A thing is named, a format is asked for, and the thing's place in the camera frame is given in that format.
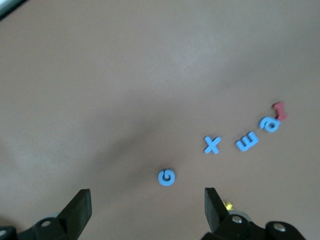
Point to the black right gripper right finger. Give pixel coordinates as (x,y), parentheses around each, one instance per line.
(217,220)

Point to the blue foam letter G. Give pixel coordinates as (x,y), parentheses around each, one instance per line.
(161,180)

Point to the blue foam letter a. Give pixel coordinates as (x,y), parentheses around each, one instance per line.
(271,128)

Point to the blue foam letter m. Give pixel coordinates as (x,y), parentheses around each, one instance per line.
(247,143)

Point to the red foam letter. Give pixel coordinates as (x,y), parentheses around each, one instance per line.
(280,110)

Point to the yellow foam letter k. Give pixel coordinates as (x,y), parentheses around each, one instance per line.
(228,206)

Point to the brown table cover sheet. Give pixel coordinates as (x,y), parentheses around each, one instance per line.
(100,75)

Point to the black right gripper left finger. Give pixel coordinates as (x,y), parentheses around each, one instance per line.
(75,215)

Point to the blue foam letter x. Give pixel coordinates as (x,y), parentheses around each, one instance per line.
(212,144)

